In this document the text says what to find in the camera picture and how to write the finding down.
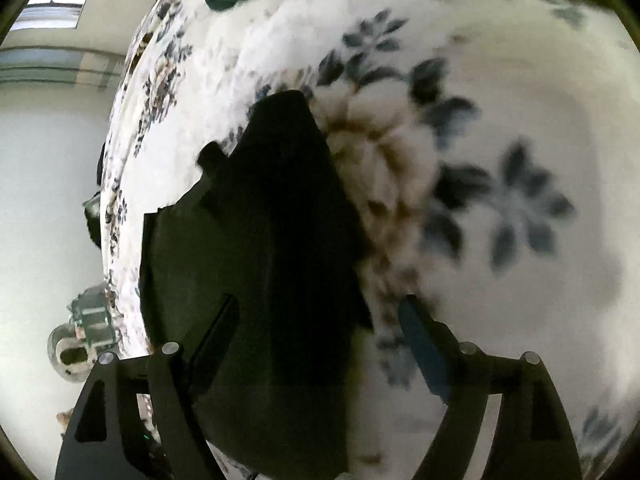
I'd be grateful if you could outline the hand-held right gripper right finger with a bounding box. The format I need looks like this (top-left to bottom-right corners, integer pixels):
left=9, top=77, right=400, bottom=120
left=397, top=294, right=584, bottom=480

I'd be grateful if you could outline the clear plastic container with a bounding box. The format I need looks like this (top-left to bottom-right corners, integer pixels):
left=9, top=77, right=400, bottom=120
left=47, top=322, right=98, bottom=380

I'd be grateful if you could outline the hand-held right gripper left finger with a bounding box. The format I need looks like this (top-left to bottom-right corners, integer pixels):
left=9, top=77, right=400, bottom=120
left=55, top=295, right=241, bottom=480

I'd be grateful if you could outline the dark striped sweater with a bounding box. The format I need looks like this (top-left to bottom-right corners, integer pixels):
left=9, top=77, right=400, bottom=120
left=139, top=89, right=375, bottom=479

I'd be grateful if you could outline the black bag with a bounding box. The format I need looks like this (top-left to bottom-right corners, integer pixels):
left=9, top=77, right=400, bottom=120
left=82, top=191, right=105, bottom=252

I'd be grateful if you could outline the green storage rack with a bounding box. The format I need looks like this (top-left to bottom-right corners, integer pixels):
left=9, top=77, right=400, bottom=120
left=69, top=286, right=120, bottom=350

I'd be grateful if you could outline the floral bed blanket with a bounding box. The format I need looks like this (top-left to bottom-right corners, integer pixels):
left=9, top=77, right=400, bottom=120
left=97, top=0, right=640, bottom=480

